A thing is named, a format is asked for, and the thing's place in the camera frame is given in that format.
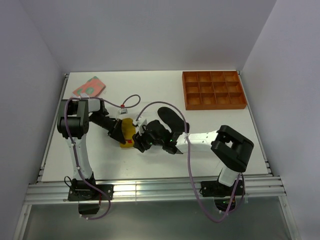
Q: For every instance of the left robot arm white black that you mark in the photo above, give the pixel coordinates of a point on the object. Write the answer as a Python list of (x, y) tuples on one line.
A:
[(73, 121)]

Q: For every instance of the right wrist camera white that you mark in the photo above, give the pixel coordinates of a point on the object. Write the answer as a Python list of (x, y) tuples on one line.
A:
[(139, 124)]

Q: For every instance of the yellow sock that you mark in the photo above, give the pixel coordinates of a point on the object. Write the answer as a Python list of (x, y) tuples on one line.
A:
[(128, 131)]

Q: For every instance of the black sock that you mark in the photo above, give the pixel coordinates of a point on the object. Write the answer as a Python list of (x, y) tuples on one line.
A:
[(173, 120)]

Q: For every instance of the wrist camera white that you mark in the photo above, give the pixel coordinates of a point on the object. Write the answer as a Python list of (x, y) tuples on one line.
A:
[(122, 111), (139, 124)]

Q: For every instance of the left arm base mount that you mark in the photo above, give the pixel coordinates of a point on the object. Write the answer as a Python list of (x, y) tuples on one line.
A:
[(89, 199)]

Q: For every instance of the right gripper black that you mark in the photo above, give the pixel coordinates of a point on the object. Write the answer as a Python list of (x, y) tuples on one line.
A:
[(138, 144)]

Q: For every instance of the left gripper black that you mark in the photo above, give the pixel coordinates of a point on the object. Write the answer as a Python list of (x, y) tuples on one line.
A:
[(116, 133)]

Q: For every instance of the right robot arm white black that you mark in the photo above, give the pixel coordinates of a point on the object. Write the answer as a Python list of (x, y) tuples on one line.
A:
[(232, 148)]

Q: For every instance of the aluminium frame rail front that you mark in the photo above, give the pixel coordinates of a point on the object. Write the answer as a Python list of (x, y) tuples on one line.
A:
[(171, 189)]

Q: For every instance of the aluminium side rail right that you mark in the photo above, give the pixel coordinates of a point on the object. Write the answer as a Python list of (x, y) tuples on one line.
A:
[(239, 73)]

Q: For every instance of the pink green patterned socks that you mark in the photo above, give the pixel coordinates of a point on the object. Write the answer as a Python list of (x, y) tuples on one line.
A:
[(92, 88)]

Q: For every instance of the orange compartment tray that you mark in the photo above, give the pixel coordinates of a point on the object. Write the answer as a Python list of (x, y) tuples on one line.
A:
[(213, 90)]

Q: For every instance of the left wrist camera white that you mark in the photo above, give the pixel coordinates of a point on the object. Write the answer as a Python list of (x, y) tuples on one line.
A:
[(122, 111)]

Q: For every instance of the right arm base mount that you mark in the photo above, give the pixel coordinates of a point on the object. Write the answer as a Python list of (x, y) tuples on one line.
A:
[(218, 190)]

